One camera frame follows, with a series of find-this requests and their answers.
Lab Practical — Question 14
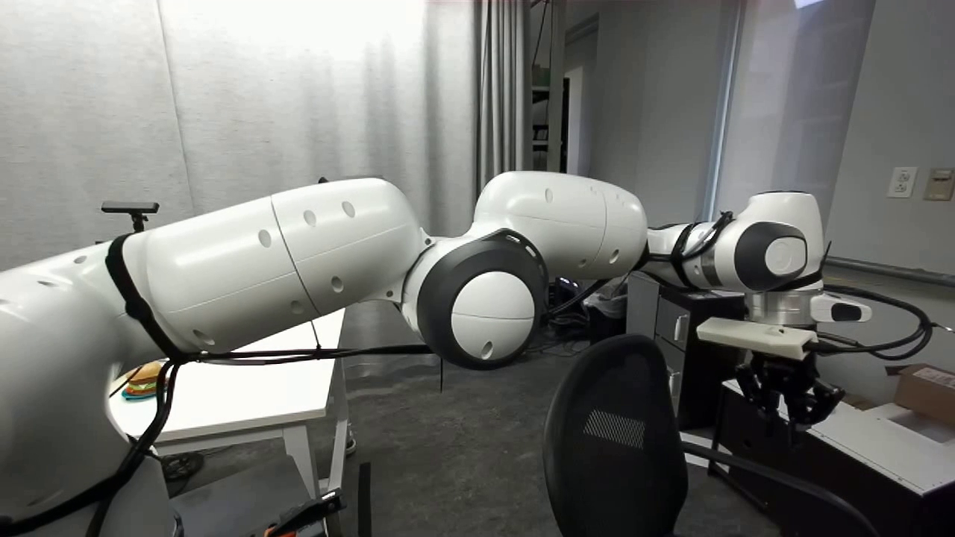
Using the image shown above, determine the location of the black drawer cabinet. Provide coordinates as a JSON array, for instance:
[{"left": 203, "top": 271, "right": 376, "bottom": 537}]
[{"left": 649, "top": 286, "right": 749, "bottom": 432}]

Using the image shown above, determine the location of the white wrist camera mount plate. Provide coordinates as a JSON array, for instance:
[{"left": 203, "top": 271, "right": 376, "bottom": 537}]
[{"left": 693, "top": 314, "right": 819, "bottom": 363}]

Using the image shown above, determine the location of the grey pleated curtain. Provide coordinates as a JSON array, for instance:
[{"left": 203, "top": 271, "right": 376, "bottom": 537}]
[{"left": 0, "top": 0, "right": 539, "bottom": 271}]

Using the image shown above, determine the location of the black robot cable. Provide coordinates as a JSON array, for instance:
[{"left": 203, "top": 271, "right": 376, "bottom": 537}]
[{"left": 0, "top": 234, "right": 442, "bottom": 537}]

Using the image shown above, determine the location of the brown cardboard box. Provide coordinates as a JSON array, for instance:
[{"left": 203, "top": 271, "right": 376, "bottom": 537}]
[{"left": 890, "top": 363, "right": 955, "bottom": 426}]

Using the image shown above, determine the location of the black mesh chair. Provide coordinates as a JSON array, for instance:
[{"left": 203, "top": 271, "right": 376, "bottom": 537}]
[{"left": 539, "top": 330, "right": 882, "bottom": 537}]

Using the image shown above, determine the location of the white light switch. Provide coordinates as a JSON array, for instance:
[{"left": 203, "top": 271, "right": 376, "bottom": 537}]
[{"left": 885, "top": 163, "right": 919, "bottom": 202}]

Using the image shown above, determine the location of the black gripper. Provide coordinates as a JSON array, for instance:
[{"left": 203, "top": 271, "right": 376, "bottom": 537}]
[{"left": 745, "top": 356, "right": 848, "bottom": 429}]

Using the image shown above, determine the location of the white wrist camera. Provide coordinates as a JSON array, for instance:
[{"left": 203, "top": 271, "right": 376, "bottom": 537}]
[{"left": 804, "top": 293, "right": 875, "bottom": 329}]

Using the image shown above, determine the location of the white table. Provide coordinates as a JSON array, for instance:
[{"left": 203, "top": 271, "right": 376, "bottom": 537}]
[{"left": 102, "top": 308, "right": 354, "bottom": 537}]

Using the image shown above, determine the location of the beige wall plate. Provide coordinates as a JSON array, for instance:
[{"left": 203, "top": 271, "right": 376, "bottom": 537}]
[{"left": 922, "top": 163, "right": 955, "bottom": 205}]

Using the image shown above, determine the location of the grey bin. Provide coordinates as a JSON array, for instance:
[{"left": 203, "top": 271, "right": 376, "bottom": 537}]
[{"left": 624, "top": 271, "right": 666, "bottom": 341}]

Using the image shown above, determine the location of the black tool red tip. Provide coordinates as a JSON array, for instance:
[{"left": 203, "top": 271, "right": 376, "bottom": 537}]
[{"left": 263, "top": 490, "right": 345, "bottom": 537}]

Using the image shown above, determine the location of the grey wall rail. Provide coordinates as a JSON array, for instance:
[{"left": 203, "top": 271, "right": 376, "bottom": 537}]
[{"left": 825, "top": 253, "right": 955, "bottom": 293}]

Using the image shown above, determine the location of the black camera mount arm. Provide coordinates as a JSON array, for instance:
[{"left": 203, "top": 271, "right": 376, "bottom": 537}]
[{"left": 99, "top": 199, "right": 161, "bottom": 235}]

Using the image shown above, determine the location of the yellow toy food pile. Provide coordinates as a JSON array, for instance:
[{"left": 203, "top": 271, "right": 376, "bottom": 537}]
[{"left": 118, "top": 359, "right": 173, "bottom": 401}]

